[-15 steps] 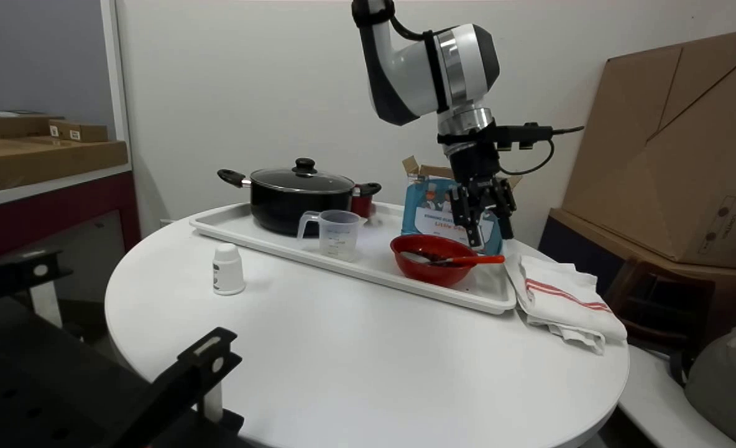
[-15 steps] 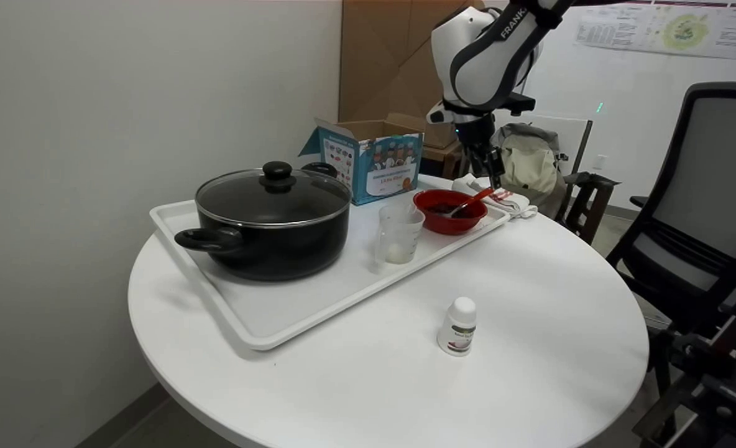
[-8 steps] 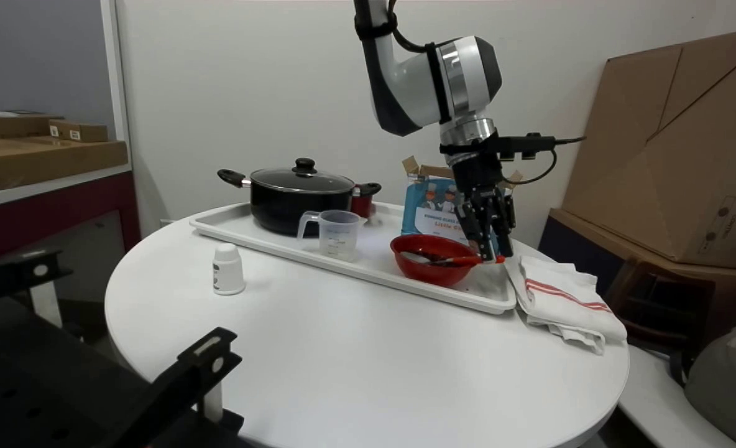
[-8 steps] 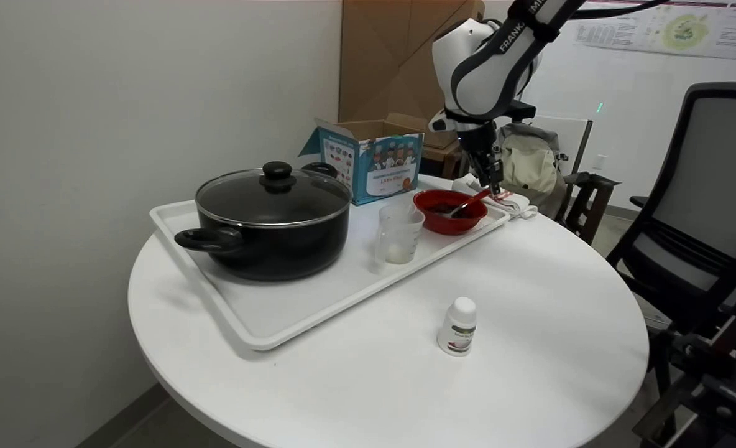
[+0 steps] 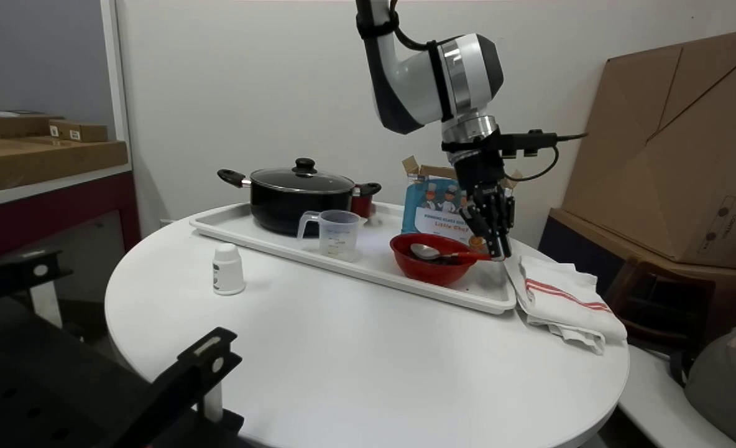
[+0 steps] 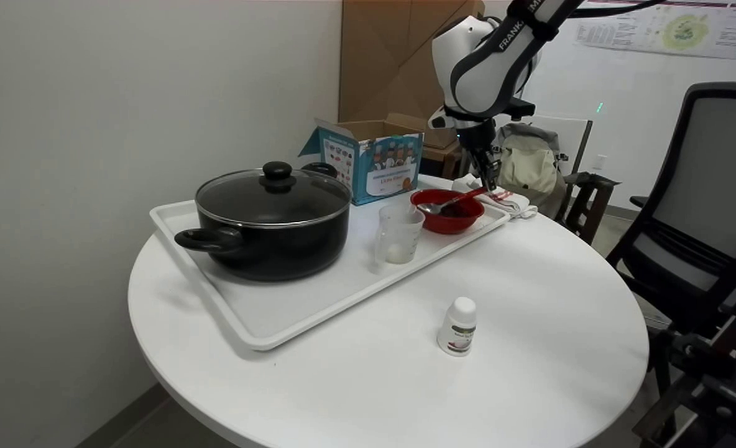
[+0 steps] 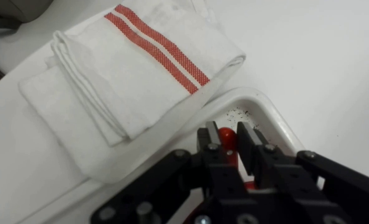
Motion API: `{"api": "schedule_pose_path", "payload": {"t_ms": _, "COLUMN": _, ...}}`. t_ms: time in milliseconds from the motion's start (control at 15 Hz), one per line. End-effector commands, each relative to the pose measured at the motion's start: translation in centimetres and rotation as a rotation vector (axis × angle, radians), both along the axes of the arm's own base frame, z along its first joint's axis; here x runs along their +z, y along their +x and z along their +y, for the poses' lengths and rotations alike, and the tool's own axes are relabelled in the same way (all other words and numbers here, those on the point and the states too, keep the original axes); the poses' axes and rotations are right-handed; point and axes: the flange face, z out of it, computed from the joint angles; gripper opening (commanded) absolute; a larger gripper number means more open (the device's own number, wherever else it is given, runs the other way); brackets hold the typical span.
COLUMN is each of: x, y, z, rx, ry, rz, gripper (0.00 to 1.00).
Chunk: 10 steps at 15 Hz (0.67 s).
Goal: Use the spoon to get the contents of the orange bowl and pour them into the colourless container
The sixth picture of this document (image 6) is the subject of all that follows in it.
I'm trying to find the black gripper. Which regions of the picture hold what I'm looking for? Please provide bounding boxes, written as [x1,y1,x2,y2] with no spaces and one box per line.
[461,114,503,194]

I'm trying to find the red handled metal spoon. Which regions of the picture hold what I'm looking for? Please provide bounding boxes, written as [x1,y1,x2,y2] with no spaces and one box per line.
[424,184,489,220]

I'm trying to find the red plastic bowl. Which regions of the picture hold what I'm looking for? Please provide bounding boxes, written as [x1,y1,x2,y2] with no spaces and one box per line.
[407,188,487,238]

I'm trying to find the white towel red stripes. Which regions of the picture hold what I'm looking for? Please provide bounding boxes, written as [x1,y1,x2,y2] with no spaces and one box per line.
[452,173,543,223]

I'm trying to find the beige grey backpack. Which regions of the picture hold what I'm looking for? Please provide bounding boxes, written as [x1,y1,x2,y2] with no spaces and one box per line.
[492,123,571,203]

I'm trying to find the dark wooden low cabinet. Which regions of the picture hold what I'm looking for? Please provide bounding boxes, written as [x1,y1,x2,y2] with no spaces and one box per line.
[420,139,471,183]

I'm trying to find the dark wooden stool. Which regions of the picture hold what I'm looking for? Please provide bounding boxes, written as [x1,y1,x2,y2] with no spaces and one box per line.
[555,170,621,246]

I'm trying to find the blue printed cardboard box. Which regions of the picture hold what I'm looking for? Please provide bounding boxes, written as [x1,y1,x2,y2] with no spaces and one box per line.
[298,112,431,209]

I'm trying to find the clear plastic measuring cup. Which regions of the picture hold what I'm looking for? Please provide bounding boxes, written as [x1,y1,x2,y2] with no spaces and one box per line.
[368,203,427,270]

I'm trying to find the large brown cardboard box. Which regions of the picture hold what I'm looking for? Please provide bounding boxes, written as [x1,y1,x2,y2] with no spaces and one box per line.
[338,0,487,153]

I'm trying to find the small white pill bottle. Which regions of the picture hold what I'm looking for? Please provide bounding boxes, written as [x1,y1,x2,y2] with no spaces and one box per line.
[435,296,479,360]

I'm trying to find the black mesh office chair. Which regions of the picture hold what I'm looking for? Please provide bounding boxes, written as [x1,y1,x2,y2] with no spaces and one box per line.
[605,80,736,333]

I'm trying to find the black cooking pot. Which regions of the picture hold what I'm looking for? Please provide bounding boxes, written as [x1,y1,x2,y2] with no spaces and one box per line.
[175,163,353,284]

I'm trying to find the glass pot lid black knob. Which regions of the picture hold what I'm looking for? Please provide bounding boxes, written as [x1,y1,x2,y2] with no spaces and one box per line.
[195,160,353,231]

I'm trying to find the white plastic tray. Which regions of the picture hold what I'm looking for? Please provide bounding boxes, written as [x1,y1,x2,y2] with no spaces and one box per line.
[146,174,512,355]

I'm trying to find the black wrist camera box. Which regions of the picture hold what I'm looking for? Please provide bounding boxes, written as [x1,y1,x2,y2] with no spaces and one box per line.
[499,98,538,121]

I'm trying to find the black camera cable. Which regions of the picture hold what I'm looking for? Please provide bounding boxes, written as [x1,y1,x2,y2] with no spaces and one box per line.
[578,0,667,21]

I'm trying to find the wall poster with diagram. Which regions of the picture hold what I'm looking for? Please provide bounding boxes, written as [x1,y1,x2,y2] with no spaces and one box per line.
[565,0,736,63]

